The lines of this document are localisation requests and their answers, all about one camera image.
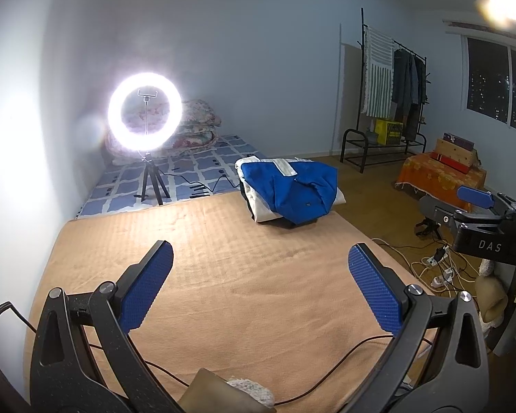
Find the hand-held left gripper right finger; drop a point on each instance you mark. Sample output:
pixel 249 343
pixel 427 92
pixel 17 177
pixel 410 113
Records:
pixel 376 286

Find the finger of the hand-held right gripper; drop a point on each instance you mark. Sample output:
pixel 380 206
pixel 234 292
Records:
pixel 475 195
pixel 436 211

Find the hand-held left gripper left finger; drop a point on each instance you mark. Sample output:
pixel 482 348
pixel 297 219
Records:
pixel 148 286

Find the beige and blue work jacket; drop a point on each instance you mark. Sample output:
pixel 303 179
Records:
pixel 292 185

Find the dark hanging clothes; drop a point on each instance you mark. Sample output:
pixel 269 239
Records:
pixel 408 90

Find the black clothes rack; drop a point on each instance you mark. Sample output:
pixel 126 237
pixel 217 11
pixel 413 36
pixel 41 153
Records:
pixel 363 73

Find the person's right hand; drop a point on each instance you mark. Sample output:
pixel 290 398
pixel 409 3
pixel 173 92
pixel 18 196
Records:
pixel 490 299

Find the orange cloth covered box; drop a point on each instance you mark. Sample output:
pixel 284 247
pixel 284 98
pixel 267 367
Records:
pixel 434 180

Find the red flat box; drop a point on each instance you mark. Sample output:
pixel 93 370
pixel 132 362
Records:
pixel 449 162

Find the tan cardboard box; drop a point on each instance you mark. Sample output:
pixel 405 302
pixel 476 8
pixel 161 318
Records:
pixel 456 155

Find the white power strip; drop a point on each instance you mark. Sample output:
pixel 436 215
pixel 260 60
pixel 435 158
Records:
pixel 442 278
pixel 434 258

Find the dark flat box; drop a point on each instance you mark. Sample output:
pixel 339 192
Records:
pixel 456 141

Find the tan blanket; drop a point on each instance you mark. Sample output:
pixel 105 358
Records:
pixel 241 288

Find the yellow crate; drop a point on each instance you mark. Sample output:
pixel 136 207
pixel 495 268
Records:
pixel 389 131

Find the black tripod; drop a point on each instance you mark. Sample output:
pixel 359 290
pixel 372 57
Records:
pixel 148 176

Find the window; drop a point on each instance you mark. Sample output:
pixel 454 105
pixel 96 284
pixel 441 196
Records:
pixel 486 81

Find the blue patterned mattress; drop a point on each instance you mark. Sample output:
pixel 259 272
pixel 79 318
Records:
pixel 206 167

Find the striped white towel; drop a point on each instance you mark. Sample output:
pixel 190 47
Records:
pixel 378 77

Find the stack of floral quilts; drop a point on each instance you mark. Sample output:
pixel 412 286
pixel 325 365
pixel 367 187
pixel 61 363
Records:
pixel 198 124

